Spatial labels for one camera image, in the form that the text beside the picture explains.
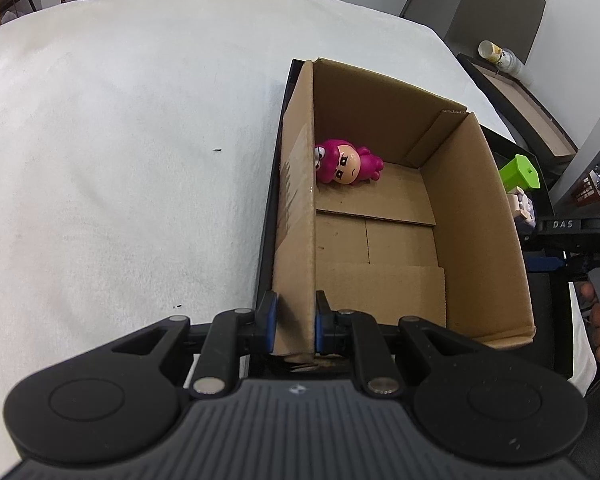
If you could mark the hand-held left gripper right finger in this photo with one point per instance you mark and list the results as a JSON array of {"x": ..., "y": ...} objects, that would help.
[{"x": 320, "y": 327}]

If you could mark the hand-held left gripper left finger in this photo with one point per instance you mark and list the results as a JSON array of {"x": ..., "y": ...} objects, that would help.
[{"x": 269, "y": 322}]

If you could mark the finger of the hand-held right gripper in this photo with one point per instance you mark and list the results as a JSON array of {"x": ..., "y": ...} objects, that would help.
[{"x": 545, "y": 264}]

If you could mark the purple rabbit cube toy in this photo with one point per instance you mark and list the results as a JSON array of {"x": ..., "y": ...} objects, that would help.
[{"x": 524, "y": 210}]

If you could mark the brown cardboard box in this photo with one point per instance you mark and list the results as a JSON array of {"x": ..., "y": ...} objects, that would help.
[{"x": 475, "y": 240}]

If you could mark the green plastic block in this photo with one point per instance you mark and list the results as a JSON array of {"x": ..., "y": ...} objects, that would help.
[{"x": 520, "y": 172}]

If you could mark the black framed wooden tray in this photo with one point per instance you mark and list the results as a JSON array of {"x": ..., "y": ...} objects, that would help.
[{"x": 530, "y": 110}]

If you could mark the pink hooded figurine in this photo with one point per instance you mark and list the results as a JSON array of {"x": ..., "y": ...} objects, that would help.
[{"x": 347, "y": 162}]

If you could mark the white yellow bottle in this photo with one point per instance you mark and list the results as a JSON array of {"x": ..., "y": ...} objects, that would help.
[{"x": 500, "y": 55}]

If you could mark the grey upholstered panel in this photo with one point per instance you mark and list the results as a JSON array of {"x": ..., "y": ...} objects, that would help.
[{"x": 480, "y": 5}]

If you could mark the white post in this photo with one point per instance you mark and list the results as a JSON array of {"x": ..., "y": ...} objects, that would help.
[{"x": 587, "y": 160}]

